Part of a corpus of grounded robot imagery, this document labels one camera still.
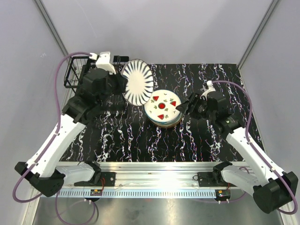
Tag white slotted cable duct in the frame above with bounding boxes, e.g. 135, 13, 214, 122
59, 188, 231, 201

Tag black wire dish rack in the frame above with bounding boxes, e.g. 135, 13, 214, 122
63, 55, 130, 111

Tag aluminium frame post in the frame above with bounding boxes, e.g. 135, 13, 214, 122
33, 0, 68, 56
237, 0, 281, 70

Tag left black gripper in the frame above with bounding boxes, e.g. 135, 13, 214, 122
97, 67, 128, 107

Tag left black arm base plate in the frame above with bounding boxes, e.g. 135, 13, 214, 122
88, 172, 116, 187

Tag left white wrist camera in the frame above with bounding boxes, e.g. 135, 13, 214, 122
89, 52, 117, 75

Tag left aluminium frame post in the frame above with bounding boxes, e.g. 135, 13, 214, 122
33, 0, 68, 56

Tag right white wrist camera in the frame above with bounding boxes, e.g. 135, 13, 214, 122
202, 80, 216, 98

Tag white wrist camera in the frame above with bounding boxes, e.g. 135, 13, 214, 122
202, 80, 216, 98
89, 52, 117, 75

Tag black marble pattern mat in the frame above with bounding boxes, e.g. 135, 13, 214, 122
61, 64, 249, 162

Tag white plate watermelon pattern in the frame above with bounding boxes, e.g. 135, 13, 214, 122
144, 90, 181, 124

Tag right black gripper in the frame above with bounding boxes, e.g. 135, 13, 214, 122
175, 92, 216, 121

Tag right aluminium frame post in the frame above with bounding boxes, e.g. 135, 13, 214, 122
237, 0, 281, 70

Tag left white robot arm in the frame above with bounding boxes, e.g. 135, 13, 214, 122
15, 68, 128, 197

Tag stack of remaining plates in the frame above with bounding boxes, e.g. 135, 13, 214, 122
148, 113, 183, 128

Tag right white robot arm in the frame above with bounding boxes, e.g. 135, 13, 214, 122
176, 91, 298, 215

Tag aluminium mounting rail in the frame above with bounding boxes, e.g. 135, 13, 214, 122
58, 163, 253, 190

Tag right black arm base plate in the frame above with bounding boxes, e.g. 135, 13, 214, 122
192, 172, 236, 188

